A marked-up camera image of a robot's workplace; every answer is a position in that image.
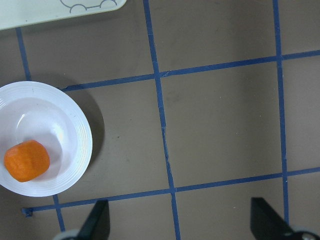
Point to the orange fruit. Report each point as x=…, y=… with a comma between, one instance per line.
x=27, y=160

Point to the cream bear tray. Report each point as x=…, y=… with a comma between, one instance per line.
x=20, y=13

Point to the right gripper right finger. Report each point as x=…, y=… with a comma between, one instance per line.
x=266, y=224

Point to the white round plate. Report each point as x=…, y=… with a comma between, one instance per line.
x=32, y=110

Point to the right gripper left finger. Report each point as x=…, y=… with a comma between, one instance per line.
x=97, y=224

